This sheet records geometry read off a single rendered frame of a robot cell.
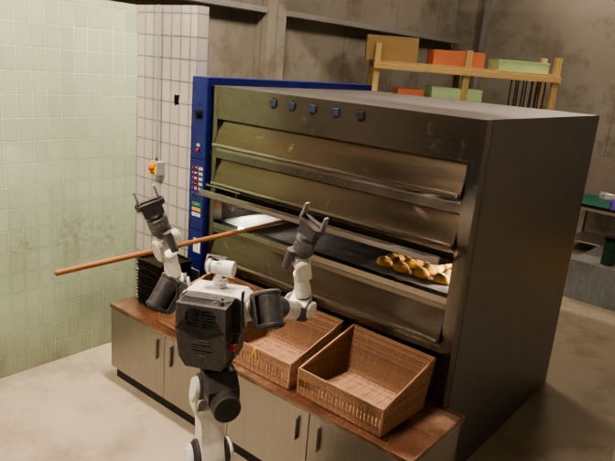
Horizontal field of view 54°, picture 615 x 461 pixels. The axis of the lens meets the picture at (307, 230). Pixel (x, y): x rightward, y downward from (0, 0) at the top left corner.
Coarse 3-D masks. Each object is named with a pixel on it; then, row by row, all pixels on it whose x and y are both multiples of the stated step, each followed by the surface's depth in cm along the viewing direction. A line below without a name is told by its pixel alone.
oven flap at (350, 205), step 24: (240, 168) 400; (264, 168) 387; (264, 192) 384; (288, 192) 372; (312, 192) 362; (336, 192) 352; (360, 192) 342; (336, 216) 346; (360, 216) 339; (384, 216) 330; (408, 216) 322; (432, 216) 314; (456, 216) 306; (432, 240) 310
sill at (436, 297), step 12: (228, 228) 413; (240, 228) 411; (264, 240) 393; (276, 240) 391; (336, 264) 358; (348, 264) 354; (372, 276) 342; (384, 276) 339; (408, 288) 328; (420, 288) 325; (432, 300) 320; (444, 300) 315
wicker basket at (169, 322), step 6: (204, 276) 418; (210, 276) 423; (192, 282) 412; (228, 282) 415; (234, 282) 412; (240, 282) 408; (246, 282) 405; (252, 288) 402; (258, 288) 398; (174, 312) 386; (162, 318) 395; (168, 318) 390; (174, 318) 386; (168, 324) 391; (174, 324) 387
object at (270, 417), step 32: (128, 320) 411; (128, 352) 417; (160, 352) 392; (288, 352) 371; (160, 384) 398; (256, 384) 336; (192, 416) 388; (256, 416) 341; (288, 416) 325; (320, 416) 309; (416, 416) 314; (448, 416) 316; (256, 448) 346; (288, 448) 329; (320, 448) 313; (352, 448) 299; (384, 448) 285; (416, 448) 287; (448, 448) 312
